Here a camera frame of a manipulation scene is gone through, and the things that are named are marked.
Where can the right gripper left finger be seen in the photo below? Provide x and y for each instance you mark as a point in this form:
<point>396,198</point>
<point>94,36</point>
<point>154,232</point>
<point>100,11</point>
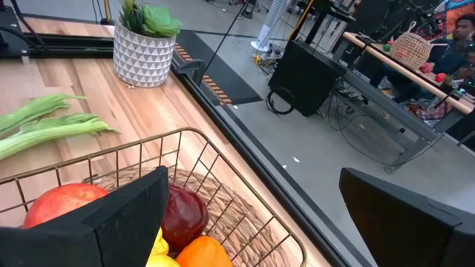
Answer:
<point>111,237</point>

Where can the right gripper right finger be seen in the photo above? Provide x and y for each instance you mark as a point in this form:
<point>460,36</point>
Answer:
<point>401,230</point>

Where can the yellow bell pepper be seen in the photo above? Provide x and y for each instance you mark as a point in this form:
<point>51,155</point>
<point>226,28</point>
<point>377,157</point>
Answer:
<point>160,244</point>

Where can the red tomato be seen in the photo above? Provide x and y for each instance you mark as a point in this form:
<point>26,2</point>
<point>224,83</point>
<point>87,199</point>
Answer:
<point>63,202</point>

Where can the dark plum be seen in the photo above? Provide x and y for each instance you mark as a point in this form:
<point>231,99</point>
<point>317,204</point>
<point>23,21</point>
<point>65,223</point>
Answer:
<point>184,217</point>

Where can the orange fruit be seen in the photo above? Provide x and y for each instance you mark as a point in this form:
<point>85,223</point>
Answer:
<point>204,254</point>

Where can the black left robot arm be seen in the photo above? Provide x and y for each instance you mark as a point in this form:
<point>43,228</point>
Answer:
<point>7,37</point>

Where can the woven wicker basket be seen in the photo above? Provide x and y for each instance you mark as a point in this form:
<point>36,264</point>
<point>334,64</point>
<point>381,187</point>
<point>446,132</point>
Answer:
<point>410,50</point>

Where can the round woven placemat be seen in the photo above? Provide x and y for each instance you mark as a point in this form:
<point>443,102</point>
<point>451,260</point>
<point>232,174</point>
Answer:
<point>237,222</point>

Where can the wooden-top work table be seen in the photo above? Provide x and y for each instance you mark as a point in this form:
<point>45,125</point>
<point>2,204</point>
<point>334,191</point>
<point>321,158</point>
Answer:
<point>408,73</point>

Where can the small red toy fruit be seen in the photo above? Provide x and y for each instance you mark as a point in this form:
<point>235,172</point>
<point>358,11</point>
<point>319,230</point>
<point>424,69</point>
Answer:
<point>426,67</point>
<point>440,77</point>

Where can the black computer case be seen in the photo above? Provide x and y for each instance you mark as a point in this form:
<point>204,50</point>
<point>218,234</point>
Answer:
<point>304,78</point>

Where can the small green ball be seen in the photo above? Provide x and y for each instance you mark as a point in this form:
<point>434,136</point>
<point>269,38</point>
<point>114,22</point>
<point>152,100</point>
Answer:
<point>387,47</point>

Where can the succulent in patterned white pot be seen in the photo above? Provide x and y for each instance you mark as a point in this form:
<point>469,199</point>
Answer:
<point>143,55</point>

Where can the black hazard-striped floor mat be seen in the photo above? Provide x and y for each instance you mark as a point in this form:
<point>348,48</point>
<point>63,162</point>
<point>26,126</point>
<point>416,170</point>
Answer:
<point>222,74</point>

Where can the person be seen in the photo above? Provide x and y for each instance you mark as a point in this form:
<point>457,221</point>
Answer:
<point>462,33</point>

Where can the white tower fan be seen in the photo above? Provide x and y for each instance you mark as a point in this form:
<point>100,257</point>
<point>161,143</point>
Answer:
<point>272,18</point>

